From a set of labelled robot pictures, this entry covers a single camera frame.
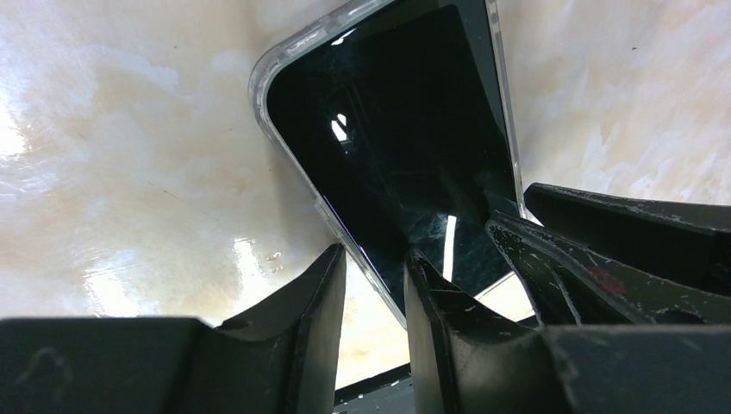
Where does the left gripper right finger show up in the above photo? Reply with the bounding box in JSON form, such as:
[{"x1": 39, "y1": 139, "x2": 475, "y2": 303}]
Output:
[{"x1": 404, "y1": 250, "x2": 730, "y2": 413}]

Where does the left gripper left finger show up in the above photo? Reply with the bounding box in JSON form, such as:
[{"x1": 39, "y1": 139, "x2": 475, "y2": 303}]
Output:
[{"x1": 1, "y1": 244, "x2": 346, "y2": 413}]

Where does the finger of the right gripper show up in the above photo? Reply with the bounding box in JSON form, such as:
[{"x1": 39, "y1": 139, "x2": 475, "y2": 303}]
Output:
[{"x1": 485, "y1": 183, "x2": 730, "y2": 325}]

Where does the black phone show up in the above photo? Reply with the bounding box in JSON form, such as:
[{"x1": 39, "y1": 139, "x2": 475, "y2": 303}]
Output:
[{"x1": 266, "y1": 0, "x2": 522, "y2": 316}]

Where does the clear case with ring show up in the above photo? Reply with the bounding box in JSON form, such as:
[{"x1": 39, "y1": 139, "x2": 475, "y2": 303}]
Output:
[{"x1": 247, "y1": 0, "x2": 528, "y2": 330}]

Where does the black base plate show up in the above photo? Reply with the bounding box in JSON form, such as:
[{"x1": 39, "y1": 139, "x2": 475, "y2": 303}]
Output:
[{"x1": 334, "y1": 363, "x2": 415, "y2": 414}]

